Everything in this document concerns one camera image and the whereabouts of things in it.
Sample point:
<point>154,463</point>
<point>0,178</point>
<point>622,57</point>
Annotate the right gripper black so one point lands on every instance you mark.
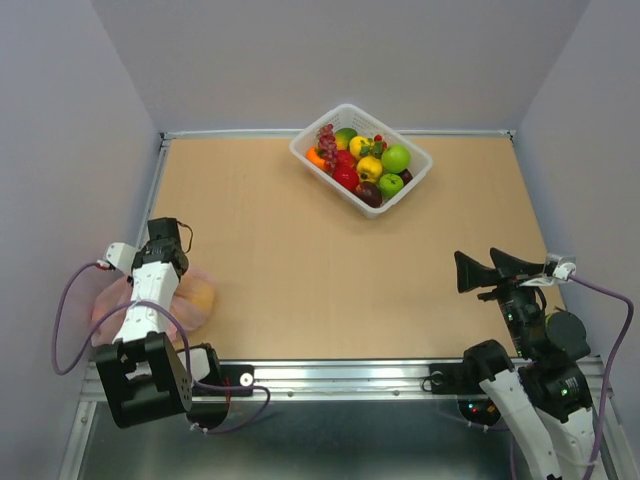
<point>470,273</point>

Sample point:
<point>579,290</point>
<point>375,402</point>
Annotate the pink plastic bag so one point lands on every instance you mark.
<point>119,292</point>

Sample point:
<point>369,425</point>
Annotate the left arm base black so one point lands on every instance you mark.
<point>225,399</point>

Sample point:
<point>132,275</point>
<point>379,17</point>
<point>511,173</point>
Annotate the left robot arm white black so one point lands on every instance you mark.
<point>143,376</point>

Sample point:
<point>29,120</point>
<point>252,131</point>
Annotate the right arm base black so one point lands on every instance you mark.
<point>474,407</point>

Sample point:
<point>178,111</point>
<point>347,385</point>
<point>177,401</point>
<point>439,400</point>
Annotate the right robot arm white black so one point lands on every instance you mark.
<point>546,404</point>

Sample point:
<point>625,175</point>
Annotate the orange fruit inside bag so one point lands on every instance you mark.
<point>200,296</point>

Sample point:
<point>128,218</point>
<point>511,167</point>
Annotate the small dark plum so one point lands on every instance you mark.
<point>406,176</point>

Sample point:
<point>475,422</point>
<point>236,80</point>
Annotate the small green apple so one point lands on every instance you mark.
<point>389,185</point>

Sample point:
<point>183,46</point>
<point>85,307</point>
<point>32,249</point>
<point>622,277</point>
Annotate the dark purple plum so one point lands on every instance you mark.
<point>369,193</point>

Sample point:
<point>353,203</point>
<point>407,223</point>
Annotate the large green apple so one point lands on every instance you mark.
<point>396,159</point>

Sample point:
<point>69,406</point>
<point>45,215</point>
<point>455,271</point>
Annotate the yellow bell pepper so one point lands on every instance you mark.
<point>369,169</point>

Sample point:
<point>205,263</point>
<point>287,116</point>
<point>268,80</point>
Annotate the red cherries with leaves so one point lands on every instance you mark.
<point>373,146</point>

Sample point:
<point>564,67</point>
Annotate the orange tangerine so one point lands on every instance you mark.
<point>314,157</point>

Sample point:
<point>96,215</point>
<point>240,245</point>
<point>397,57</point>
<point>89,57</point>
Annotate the red apple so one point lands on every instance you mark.
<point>347,177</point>

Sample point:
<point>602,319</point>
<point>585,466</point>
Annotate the red strawberry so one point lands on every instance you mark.
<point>345,159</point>

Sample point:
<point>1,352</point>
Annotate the purple grape bunch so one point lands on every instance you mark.
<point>326,147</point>

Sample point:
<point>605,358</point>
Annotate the white plastic basket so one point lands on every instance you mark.
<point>351,116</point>

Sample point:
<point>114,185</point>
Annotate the green yellow mango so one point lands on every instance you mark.
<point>343,137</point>

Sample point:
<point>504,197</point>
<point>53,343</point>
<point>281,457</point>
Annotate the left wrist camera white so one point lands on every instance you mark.
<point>118,256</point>

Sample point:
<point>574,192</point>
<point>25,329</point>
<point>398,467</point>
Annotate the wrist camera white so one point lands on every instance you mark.
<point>118,256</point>
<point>556,270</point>

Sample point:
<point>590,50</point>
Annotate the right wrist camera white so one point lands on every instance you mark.
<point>556,270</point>

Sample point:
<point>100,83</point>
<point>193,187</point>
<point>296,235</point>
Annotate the aluminium front rail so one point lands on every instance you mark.
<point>343,380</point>

